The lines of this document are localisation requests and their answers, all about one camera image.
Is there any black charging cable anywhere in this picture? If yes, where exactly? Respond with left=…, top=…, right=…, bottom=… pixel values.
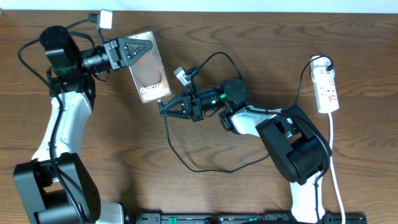
left=157, top=55, right=335, bottom=174

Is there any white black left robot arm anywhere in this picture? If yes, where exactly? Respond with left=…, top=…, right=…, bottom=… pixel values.
left=13, top=26, right=153, bottom=223

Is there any white USB charger plug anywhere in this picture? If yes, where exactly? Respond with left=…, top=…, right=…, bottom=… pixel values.
left=310, top=55, right=334, bottom=72

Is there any white power strip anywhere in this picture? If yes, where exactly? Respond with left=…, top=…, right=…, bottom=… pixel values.
left=311, top=66, right=340, bottom=114

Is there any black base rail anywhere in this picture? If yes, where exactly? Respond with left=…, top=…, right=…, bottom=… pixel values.
left=126, top=212, right=368, bottom=224

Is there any white power strip cord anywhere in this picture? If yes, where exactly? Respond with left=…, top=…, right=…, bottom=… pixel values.
left=328, top=111, right=346, bottom=224

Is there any black right camera cable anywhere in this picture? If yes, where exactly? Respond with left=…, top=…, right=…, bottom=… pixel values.
left=189, top=51, right=333, bottom=224

